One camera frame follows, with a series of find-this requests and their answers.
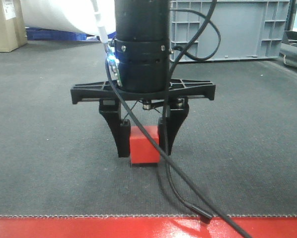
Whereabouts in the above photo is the black cable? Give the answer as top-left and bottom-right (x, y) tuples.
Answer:
(105, 0), (253, 238)

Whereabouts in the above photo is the black fabric table mat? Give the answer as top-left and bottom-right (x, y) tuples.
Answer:
(0, 41), (297, 218)

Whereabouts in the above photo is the green circuit board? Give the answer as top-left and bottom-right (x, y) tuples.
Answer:
(104, 42), (122, 87)

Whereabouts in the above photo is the red magnetic cube block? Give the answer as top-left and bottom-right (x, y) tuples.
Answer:
(129, 126), (160, 165)

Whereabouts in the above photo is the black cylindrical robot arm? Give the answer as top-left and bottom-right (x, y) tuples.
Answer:
(71, 0), (216, 157)

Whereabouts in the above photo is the black gripper crossbar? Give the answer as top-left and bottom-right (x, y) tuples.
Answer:
(70, 79), (216, 158)

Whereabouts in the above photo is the red metal frame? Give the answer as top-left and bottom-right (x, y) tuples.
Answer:
(0, 217), (297, 238)

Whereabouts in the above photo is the cardboard box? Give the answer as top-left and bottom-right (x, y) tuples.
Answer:
(0, 0), (27, 53)

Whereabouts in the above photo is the grey plastic crate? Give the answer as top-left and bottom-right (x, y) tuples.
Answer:
(170, 0), (290, 61)

